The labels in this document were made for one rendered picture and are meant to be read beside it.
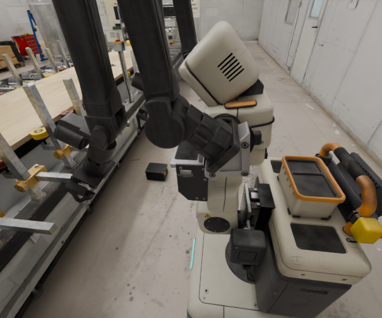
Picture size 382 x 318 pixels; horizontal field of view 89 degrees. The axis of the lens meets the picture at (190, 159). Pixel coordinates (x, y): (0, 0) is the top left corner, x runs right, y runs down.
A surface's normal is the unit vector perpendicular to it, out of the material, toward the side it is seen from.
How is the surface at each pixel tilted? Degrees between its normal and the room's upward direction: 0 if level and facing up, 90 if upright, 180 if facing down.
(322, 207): 92
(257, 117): 90
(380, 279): 0
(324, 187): 0
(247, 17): 90
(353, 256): 0
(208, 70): 90
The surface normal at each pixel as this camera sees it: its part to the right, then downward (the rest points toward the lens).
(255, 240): -0.03, -0.79
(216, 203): -0.13, 0.61
